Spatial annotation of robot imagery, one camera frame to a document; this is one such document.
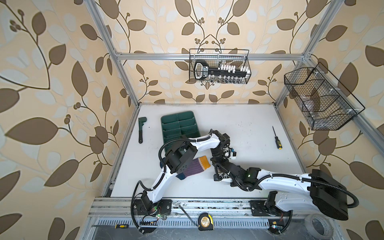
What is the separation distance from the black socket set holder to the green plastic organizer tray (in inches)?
12.0

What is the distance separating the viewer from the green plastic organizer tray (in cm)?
99

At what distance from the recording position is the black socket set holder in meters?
0.83
